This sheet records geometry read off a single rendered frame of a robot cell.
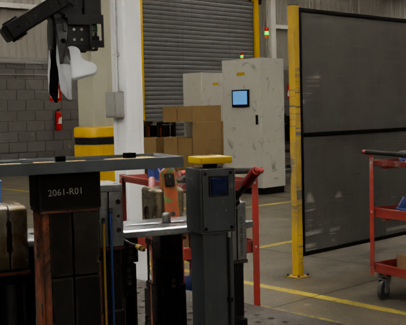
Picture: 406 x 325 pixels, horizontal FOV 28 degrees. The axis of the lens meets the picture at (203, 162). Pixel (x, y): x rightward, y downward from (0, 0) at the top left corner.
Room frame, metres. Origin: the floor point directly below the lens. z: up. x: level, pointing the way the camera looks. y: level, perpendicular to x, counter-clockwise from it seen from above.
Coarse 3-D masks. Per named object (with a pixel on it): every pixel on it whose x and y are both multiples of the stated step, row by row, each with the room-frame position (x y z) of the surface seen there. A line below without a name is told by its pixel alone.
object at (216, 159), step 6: (192, 156) 1.42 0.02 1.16; (198, 156) 1.41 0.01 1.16; (204, 156) 1.41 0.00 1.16; (210, 156) 1.41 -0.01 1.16; (216, 156) 1.40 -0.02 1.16; (222, 156) 1.40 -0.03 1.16; (228, 156) 1.40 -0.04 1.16; (192, 162) 1.41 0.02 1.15; (198, 162) 1.38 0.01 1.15; (204, 162) 1.38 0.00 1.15; (210, 162) 1.38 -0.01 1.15; (216, 162) 1.39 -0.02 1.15; (222, 162) 1.39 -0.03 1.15; (228, 162) 1.40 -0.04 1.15
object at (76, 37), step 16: (80, 0) 1.31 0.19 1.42; (96, 0) 1.31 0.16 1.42; (64, 16) 1.28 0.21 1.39; (80, 16) 1.29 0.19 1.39; (96, 16) 1.29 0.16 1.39; (48, 32) 1.32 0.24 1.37; (80, 32) 1.30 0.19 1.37; (96, 32) 1.34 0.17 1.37; (48, 48) 1.32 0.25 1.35; (80, 48) 1.30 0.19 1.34; (96, 48) 1.34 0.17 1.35
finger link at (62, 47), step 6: (60, 24) 1.27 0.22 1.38; (60, 30) 1.26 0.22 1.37; (60, 36) 1.25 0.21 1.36; (66, 36) 1.26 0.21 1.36; (60, 42) 1.25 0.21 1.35; (66, 42) 1.26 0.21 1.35; (60, 48) 1.25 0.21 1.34; (66, 48) 1.26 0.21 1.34; (60, 54) 1.24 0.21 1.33; (66, 54) 1.25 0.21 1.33; (60, 60) 1.24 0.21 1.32; (66, 60) 1.25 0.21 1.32
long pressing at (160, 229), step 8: (184, 216) 1.84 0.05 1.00; (128, 224) 1.72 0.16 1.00; (136, 224) 1.73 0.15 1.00; (144, 224) 1.74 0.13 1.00; (160, 224) 1.71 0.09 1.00; (168, 224) 1.71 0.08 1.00; (176, 224) 1.70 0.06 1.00; (184, 224) 1.70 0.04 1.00; (248, 224) 1.72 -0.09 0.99; (32, 232) 1.64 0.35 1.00; (128, 232) 1.61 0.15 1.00; (136, 232) 1.61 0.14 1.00; (144, 232) 1.62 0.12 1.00; (152, 232) 1.63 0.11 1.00; (160, 232) 1.63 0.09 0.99; (168, 232) 1.64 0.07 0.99; (176, 232) 1.65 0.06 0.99; (184, 232) 1.65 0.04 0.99; (32, 240) 1.53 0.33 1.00
